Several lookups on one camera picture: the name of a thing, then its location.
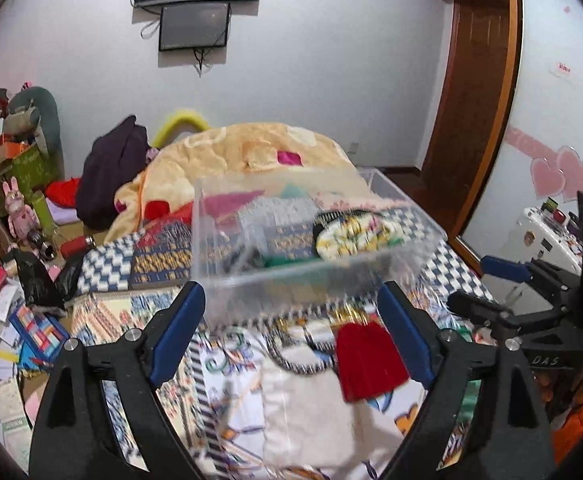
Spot small black wall monitor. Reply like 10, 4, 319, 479
158, 2, 232, 53

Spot blue colourful box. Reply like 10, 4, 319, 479
9, 304, 71, 361

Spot brown wooden door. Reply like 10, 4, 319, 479
401, 0, 522, 241

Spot red bottle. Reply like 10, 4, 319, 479
60, 236, 97, 258

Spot yellow patterned cloth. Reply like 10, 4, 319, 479
314, 210, 405, 262

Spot pink bunny figure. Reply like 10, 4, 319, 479
2, 178, 40, 248

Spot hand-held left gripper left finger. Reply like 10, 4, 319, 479
29, 281, 207, 480

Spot white fluffy cloth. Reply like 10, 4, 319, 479
259, 347, 407, 470

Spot dark purple jacket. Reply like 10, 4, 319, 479
74, 115, 150, 232

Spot pink heart wall stickers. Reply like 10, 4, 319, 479
530, 146, 583, 202

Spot black white striped band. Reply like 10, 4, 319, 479
266, 317, 339, 376

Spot white appliance with stickers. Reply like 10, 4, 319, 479
506, 197, 583, 273

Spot red knitted cloth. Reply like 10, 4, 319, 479
335, 321, 412, 403

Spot patterned bed sheet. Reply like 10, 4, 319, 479
69, 205, 497, 480

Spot green cloth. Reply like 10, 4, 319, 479
262, 252, 317, 268

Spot black plastic bag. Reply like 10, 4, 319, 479
2, 249, 86, 317

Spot clear plastic storage box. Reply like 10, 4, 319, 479
190, 167, 448, 333

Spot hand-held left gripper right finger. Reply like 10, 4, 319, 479
377, 281, 557, 480

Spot grey plush toy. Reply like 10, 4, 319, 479
6, 86, 62, 161

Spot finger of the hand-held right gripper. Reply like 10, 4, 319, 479
480, 255, 583, 295
446, 290, 532, 333

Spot yellow curved plush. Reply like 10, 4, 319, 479
152, 108, 211, 148

